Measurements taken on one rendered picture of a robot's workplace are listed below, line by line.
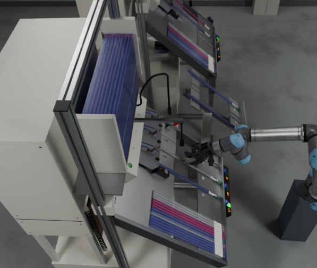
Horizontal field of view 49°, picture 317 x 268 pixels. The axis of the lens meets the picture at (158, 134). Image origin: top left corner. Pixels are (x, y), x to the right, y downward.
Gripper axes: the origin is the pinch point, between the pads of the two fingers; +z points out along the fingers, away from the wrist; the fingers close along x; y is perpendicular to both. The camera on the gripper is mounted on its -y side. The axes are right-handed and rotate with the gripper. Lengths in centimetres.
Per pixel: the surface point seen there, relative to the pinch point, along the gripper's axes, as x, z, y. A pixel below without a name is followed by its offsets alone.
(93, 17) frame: 7, -24, 97
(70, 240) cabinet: 35, 73, 8
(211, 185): 5.0, -4.1, -21.9
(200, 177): 3.7, -2.1, -13.3
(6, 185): 49, 29, 78
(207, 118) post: -48, -3, -22
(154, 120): 6.2, -10.3, 41.9
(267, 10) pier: -301, -36, -127
